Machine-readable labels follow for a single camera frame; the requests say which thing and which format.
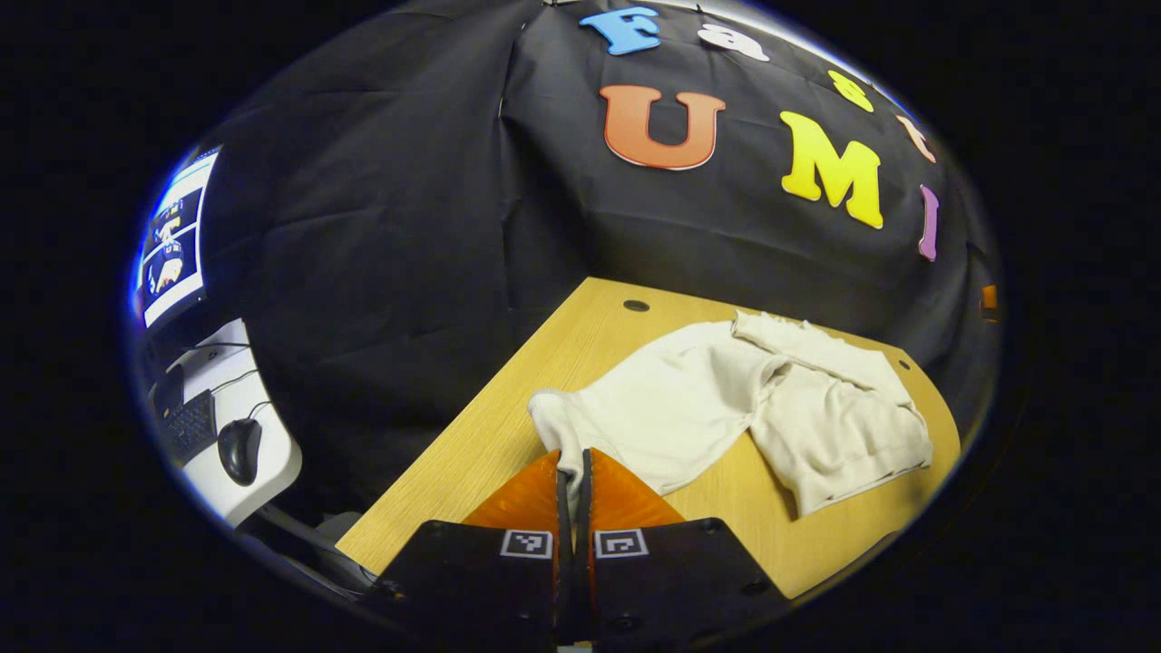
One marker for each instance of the cream sweater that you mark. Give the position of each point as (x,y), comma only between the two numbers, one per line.
(671,408)

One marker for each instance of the black computer mouse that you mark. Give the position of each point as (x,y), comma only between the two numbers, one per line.
(240,451)

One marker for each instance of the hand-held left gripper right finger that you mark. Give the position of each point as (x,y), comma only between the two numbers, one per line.
(671,585)

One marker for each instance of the white desk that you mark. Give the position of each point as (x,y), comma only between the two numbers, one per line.
(281,458)

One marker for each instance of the computer monitor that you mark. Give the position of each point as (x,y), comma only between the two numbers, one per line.
(177,245)

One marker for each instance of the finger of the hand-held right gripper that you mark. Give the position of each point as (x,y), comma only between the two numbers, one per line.
(990,304)

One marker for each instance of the black keyboard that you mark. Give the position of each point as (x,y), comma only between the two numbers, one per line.
(192,426)

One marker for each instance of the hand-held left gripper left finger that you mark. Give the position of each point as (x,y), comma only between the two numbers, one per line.
(490,589)

